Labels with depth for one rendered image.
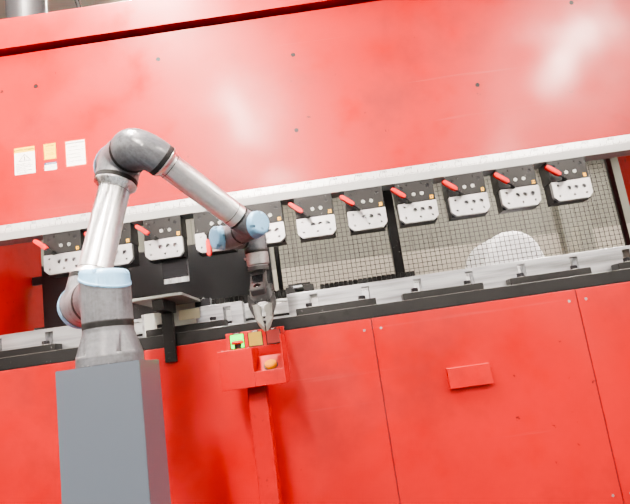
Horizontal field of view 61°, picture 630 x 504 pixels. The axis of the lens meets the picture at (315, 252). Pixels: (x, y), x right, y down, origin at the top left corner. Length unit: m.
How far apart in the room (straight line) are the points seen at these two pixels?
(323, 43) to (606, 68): 1.15
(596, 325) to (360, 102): 1.21
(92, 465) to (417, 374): 1.11
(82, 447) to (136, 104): 1.51
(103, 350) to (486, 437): 1.30
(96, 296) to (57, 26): 1.60
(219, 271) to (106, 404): 1.49
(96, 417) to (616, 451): 1.65
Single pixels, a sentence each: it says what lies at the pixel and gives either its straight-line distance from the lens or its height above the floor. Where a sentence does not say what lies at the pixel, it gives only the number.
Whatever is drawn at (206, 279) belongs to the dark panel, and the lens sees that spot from 2.68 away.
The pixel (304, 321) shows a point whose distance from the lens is 1.94.
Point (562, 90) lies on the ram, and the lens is 2.46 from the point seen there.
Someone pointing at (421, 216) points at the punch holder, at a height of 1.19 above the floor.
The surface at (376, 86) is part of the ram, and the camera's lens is 2.31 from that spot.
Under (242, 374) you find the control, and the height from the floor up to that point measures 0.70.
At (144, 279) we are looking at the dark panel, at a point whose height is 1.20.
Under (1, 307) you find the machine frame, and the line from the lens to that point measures 2.76.
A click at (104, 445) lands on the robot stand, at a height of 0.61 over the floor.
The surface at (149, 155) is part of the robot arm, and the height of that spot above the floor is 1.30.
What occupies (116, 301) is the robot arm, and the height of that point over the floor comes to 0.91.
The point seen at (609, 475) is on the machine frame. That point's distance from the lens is 2.18.
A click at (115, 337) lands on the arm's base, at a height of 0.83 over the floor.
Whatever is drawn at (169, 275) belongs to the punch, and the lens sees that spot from 2.19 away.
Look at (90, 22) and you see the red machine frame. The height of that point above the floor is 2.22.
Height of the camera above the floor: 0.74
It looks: 10 degrees up
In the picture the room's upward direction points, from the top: 8 degrees counter-clockwise
